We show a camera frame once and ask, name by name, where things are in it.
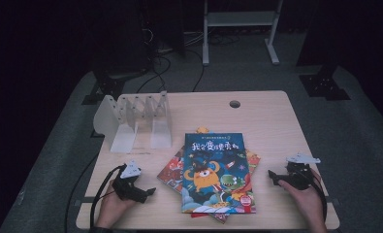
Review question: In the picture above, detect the black floor cable beside table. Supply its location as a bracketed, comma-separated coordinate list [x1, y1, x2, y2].
[64, 154, 99, 233]

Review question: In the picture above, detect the clear acrylic book rack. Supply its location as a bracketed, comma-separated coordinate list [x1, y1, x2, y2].
[92, 90, 174, 153]

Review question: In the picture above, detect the person's right hand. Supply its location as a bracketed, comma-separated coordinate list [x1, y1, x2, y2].
[277, 180, 327, 225]

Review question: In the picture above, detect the grey table bracket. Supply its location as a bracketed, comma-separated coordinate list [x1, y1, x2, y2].
[321, 195, 341, 207]
[74, 195, 96, 207]

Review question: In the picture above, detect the colourful animal picture book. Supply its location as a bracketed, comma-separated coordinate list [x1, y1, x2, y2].
[156, 126, 262, 225]

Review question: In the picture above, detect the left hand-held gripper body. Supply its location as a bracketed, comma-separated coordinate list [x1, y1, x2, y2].
[112, 159, 148, 204]

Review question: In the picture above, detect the white metal stand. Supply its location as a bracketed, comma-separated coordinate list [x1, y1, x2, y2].
[202, 0, 284, 66]

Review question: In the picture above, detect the black stand with flat base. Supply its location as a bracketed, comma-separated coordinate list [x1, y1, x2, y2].
[295, 0, 352, 101]

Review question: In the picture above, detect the long black floor cable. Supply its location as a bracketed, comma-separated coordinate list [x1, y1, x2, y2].
[182, 48, 207, 93]

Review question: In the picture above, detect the right hand-held gripper black cable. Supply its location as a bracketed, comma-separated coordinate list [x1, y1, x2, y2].
[309, 168, 329, 224]

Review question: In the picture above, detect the looped black floor cable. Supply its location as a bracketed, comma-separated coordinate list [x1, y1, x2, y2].
[136, 54, 173, 94]

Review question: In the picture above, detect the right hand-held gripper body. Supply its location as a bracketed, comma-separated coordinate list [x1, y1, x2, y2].
[285, 152, 322, 191]

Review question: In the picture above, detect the blue monster picture book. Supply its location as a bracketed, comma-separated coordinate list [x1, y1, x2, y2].
[180, 132, 257, 215]

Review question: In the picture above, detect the person's left hand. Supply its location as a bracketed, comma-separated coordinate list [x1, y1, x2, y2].
[96, 186, 139, 229]

